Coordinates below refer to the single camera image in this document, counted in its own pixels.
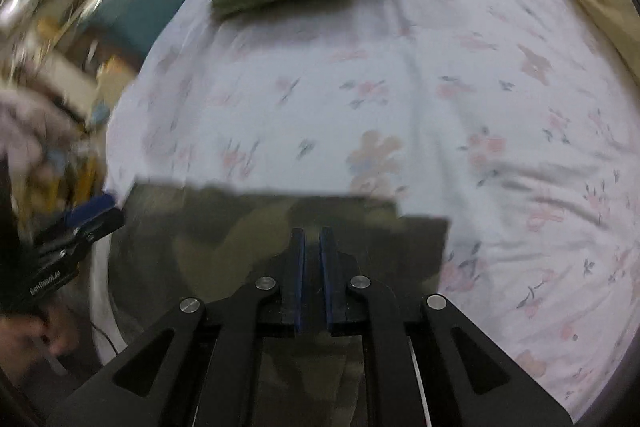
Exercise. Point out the person's left hand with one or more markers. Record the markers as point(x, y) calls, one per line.
point(25, 342)

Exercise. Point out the camouflage pants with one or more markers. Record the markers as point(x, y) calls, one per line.
point(210, 227)

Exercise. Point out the lilac quilted jacket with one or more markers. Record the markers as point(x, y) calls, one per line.
point(27, 127)

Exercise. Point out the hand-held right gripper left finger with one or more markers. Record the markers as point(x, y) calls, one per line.
point(298, 287)

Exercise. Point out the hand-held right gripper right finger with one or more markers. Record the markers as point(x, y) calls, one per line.
point(326, 287)

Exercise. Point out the floral white bed sheet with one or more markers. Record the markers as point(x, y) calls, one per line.
point(400, 57)

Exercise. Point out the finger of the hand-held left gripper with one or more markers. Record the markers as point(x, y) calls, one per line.
point(90, 207)
point(95, 227)

